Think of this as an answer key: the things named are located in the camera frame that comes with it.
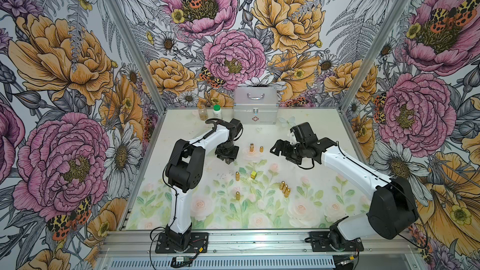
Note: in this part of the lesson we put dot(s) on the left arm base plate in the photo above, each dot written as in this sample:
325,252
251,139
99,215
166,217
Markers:
192,242

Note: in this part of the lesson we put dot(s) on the gold lipstick pair lower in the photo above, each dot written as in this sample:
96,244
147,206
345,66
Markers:
286,191

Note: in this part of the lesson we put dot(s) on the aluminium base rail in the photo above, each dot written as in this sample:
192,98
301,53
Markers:
270,249

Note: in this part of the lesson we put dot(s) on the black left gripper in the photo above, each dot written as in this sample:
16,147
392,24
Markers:
230,157

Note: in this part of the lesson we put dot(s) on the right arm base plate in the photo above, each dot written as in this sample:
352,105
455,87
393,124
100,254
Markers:
329,241

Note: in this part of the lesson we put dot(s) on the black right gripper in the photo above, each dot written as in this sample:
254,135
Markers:
285,144

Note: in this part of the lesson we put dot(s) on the silver aluminium first aid case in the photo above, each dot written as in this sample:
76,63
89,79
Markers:
256,105

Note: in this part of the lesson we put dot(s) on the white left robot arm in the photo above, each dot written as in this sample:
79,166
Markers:
184,170

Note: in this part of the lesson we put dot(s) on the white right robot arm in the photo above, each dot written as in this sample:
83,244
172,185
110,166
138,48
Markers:
392,203

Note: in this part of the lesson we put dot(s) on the white bottle green cap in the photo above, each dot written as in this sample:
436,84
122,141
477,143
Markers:
217,112

